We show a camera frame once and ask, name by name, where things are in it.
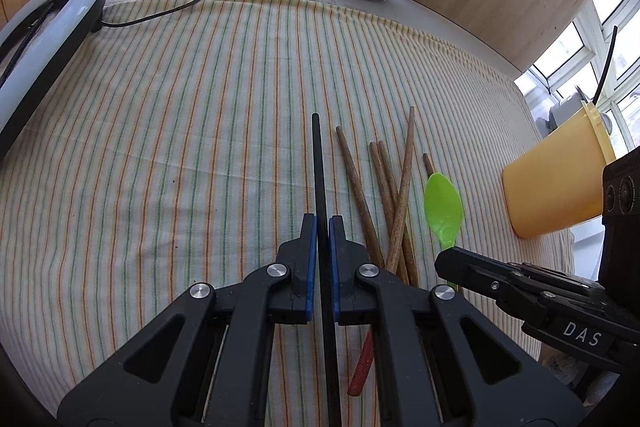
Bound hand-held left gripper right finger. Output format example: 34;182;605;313
328;215;586;427

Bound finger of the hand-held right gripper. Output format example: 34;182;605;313
434;247;608;310

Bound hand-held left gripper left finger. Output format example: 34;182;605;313
56;213;318;427

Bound green plastic spoon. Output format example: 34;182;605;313
423;173;465;293

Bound black chopstick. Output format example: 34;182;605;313
311;112;343;427

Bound yellow plastic cup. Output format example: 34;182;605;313
502;101;617;239

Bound striped table cloth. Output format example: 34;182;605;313
0;0;576;427

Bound thin black cable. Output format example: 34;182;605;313
595;26;619;103

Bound white window frame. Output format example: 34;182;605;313
515;7;640;158

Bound white ring light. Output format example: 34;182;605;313
0;0;108;158

